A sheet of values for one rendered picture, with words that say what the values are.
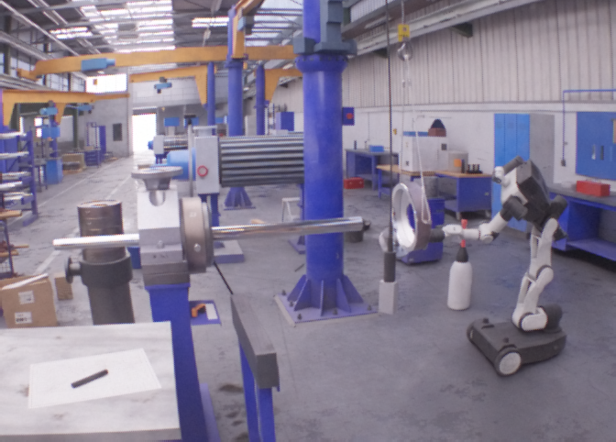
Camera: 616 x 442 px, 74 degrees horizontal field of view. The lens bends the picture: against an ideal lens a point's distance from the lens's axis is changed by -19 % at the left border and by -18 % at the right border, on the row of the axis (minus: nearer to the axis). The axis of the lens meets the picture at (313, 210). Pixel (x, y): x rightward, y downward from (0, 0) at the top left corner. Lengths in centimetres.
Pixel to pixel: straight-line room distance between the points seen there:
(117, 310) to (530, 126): 559
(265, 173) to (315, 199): 199
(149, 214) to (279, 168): 387
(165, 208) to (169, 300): 41
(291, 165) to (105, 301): 311
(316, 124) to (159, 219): 212
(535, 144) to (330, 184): 378
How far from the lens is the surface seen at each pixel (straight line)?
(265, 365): 168
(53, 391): 156
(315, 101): 400
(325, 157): 400
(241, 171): 585
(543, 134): 713
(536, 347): 343
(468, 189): 823
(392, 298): 185
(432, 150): 911
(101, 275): 374
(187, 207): 229
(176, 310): 215
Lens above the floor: 161
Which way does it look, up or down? 10 degrees down
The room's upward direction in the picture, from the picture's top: 1 degrees counter-clockwise
